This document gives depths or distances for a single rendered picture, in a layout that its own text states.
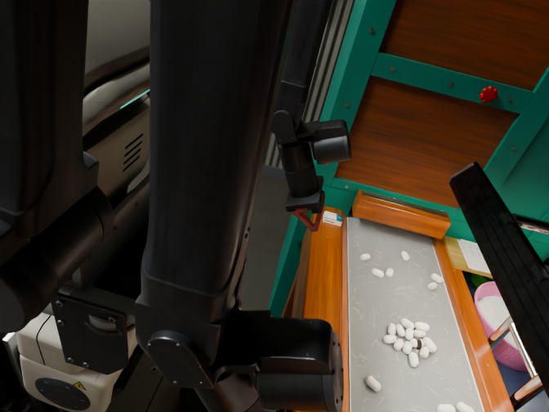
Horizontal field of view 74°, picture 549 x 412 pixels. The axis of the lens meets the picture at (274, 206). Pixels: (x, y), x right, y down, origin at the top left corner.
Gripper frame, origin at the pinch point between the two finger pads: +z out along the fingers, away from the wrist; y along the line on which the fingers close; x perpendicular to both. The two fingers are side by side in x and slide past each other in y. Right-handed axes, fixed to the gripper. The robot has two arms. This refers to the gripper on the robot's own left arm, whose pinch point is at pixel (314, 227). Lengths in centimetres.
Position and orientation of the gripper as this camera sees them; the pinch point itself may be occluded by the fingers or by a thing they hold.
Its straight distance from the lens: 75.2
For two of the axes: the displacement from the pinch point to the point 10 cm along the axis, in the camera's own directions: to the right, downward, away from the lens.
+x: -9.5, 1.1, 3.0
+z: 2.5, 8.3, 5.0
